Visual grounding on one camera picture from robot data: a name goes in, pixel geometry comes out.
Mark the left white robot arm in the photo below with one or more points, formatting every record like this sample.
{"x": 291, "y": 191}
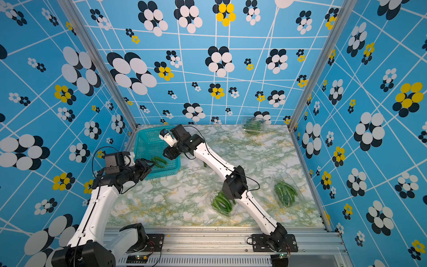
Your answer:
{"x": 86, "y": 248}

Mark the aluminium frame post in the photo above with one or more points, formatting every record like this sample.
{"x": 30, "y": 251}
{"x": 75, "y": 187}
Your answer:
{"x": 345, "y": 12}
{"x": 70, "y": 11}

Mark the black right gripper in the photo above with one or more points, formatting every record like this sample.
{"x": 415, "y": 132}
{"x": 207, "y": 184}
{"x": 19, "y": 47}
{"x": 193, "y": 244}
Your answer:
{"x": 171, "y": 154}

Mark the green peppers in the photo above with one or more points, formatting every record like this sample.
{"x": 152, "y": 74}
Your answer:
{"x": 159, "y": 162}

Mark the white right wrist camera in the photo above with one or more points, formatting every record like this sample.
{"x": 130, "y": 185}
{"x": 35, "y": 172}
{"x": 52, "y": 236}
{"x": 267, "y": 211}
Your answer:
{"x": 167, "y": 137}

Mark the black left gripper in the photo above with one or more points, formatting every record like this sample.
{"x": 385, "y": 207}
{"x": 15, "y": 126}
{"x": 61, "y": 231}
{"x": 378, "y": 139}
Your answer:
{"x": 144, "y": 167}

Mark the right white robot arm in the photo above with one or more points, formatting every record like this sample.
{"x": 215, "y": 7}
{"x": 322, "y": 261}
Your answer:
{"x": 235, "y": 186}

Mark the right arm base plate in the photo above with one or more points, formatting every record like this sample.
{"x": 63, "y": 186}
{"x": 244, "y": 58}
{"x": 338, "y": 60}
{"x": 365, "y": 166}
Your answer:
{"x": 259, "y": 244}

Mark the left controller board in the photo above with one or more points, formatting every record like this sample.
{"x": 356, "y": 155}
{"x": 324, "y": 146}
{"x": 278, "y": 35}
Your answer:
{"x": 137, "y": 260}

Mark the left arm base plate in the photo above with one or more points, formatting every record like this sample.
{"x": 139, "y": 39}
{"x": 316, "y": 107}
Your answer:
{"x": 154, "y": 243}

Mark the aluminium frame post left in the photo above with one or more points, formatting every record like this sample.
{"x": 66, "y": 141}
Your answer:
{"x": 70, "y": 11}

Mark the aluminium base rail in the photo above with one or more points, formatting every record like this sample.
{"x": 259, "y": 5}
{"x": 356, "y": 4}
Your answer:
{"x": 232, "y": 247}

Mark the clear clamshell with peppers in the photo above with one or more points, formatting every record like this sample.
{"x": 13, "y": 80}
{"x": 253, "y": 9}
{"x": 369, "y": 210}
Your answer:
{"x": 220, "y": 204}
{"x": 285, "y": 193}
{"x": 253, "y": 125}

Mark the aluminium frame post right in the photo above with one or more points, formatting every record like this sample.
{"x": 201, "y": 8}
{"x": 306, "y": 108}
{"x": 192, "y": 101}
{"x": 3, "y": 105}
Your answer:
{"x": 345, "y": 12}

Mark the clear clamshell with peppers front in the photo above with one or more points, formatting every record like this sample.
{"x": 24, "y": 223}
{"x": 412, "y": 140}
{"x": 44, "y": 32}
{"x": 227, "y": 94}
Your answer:
{"x": 220, "y": 204}

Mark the clear clamshell with peppers back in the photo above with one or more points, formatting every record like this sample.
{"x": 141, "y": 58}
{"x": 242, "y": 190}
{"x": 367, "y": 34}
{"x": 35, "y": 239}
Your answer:
{"x": 253, "y": 125}

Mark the clear clamshell with peppers right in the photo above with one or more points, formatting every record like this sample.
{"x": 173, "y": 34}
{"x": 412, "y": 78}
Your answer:
{"x": 285, "y": 193}

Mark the teal plastic basket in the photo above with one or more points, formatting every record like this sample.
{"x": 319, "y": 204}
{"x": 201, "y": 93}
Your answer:
{"x": 148, "y": 145}

